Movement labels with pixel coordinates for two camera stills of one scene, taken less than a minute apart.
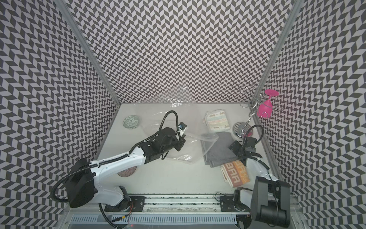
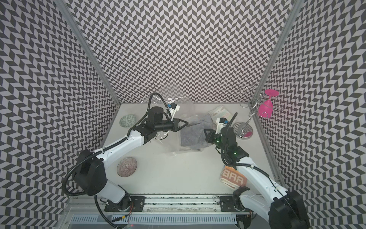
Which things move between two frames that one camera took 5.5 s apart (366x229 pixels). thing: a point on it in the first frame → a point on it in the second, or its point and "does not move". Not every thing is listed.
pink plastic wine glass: [265, 110] does not move
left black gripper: [179, 147] → [176, 124]
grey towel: [216, 150] → [194, 135]
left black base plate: [135, 204] does not move
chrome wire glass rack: [260, 103] does not move
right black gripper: [238, 146] → [208, 135]
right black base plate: [227, 204] does not move
